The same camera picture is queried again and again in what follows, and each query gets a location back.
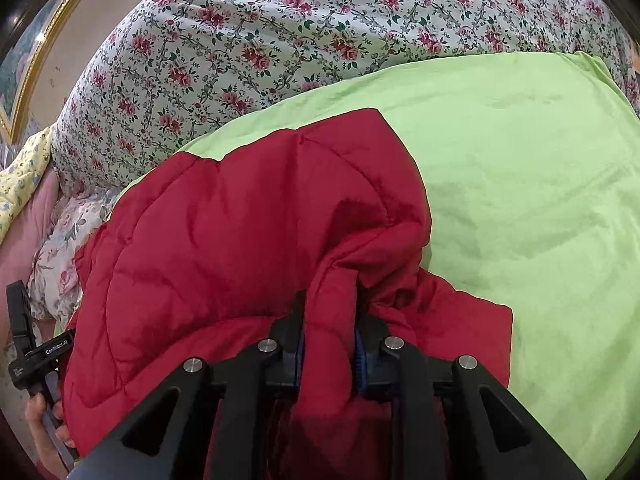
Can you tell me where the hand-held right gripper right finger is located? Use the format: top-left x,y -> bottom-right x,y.
354,310 -> 586,480

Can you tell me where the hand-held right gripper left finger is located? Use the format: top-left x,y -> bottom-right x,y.
75,290 -> 307,480

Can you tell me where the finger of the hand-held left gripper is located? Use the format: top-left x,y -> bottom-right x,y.
6,280 -> 34,353

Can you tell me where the red quilted jacket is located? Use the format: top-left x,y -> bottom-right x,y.
59,107 -> 515,480

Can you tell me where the person's left hand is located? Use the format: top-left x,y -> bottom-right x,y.
24,392 -> 78,480

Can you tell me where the pastel floral pillow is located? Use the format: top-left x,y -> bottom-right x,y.
27,190 -> 121,331

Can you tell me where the pink blanket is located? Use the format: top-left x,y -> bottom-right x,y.
0,167 -> 61,341

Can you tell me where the yellow floral quilt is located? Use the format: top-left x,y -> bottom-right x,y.
0,125 -> 55,241

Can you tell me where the light green bed sheet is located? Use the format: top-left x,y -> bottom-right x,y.
112,51 -> 640,480

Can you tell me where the gold framed picture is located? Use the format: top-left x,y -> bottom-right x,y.
0,0 -> 118,143

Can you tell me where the rose print quilt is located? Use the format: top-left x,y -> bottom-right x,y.
50,0 -> 640,196

